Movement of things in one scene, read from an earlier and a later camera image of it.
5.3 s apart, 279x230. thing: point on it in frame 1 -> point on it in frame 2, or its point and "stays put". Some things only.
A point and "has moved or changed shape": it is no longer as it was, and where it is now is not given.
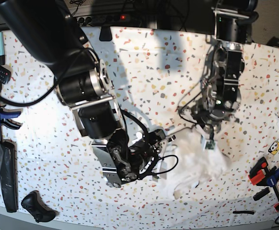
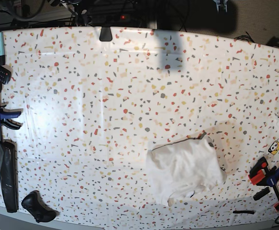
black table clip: [105, 34] stays put
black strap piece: [251, 212] stays put
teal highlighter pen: [0, 48] stays put
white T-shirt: [189, 163] has moved or changed shape
